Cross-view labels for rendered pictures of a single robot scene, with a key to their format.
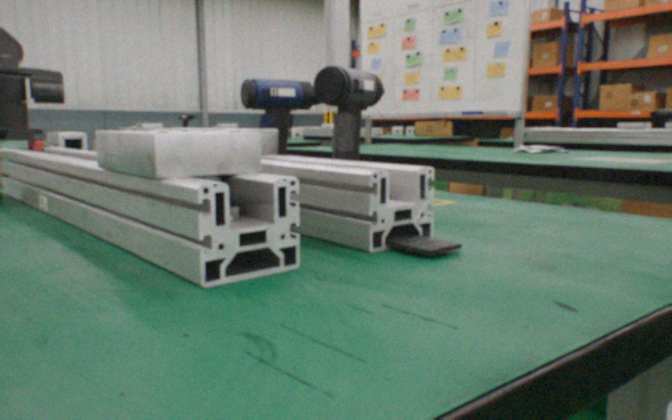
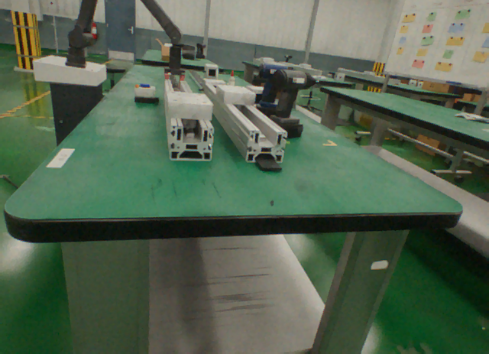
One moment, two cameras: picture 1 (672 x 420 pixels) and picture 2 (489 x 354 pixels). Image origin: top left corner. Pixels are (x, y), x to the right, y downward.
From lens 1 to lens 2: 0.36 m
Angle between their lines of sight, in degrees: 26
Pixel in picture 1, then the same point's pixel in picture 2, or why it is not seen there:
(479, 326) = (228, 199)
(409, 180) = (275, 135)
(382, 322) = (202, 188)
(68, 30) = not seen: outside the picture
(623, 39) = not seen: outside the picture
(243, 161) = (203, 115)
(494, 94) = (473, 73)
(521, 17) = not seen: outside the picture
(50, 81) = (189, 50)
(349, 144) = (283, 108)
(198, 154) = (185, 110)
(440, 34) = (450, 25)
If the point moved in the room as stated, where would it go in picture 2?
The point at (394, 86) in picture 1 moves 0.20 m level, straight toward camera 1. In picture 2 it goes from (409, 56) to (408, 55)
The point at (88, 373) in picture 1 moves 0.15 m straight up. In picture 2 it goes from (111, 177) to (108, 101)
